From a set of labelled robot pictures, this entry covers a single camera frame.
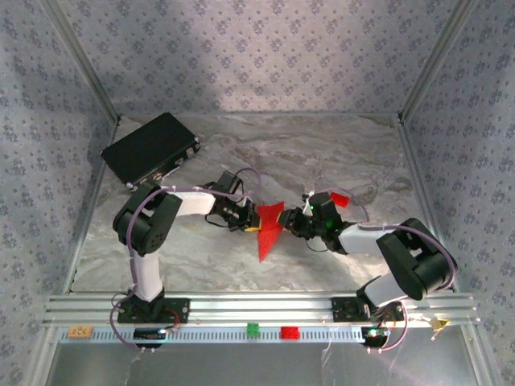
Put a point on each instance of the black case with silver latches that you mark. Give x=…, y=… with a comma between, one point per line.
x=149, y=149

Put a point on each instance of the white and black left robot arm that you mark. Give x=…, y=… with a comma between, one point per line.
x=193, y=204

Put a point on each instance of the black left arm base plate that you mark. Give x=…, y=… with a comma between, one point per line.
x=177, y=311

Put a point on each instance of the small green block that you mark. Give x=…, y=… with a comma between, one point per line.
x=252, y=329

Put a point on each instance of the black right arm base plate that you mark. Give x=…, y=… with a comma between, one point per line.
x=342, y=309

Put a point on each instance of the red block on duct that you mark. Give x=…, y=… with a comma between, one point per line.
x=289, y=333

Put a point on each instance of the aluminium mounting rail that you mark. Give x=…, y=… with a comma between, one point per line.
x=257, y=309

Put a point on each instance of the brass coloured tag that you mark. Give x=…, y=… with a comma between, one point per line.
x=438, y=323

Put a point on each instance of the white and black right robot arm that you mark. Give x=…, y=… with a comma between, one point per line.
x=362, y=241

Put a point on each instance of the small red folded piece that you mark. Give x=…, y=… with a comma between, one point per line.
x=339, y=199

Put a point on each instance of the aluminium frame bar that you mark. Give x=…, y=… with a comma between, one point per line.
x=93, y=201
x=436, y=60
x=423, y=193

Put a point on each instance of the orange tag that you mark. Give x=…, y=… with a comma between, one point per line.
x=79, y=332

